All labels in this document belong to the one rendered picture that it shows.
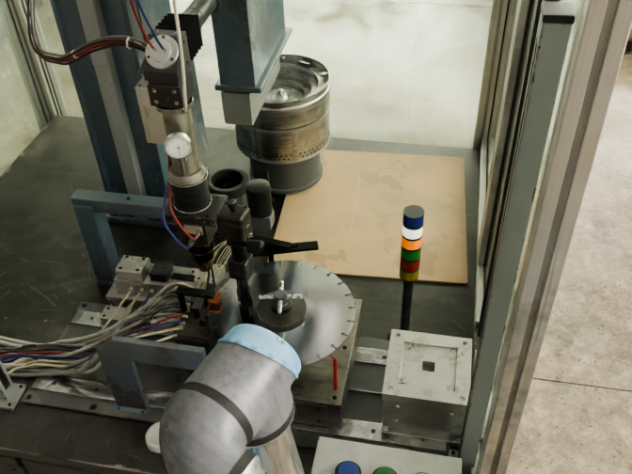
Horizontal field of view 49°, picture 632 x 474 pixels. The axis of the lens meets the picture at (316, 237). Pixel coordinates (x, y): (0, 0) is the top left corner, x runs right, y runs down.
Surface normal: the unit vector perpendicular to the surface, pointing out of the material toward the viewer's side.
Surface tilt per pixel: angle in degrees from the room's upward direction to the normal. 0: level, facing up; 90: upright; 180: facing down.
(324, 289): 0
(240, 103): 90
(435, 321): 0
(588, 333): 0
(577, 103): 90
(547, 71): 90
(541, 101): 90
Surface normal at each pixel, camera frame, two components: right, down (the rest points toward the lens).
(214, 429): 0.37, -0.49
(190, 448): -0.22, -0.34
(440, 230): -0.04, -0.75
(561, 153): -0.19, 0.65
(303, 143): 0.45, 0.58
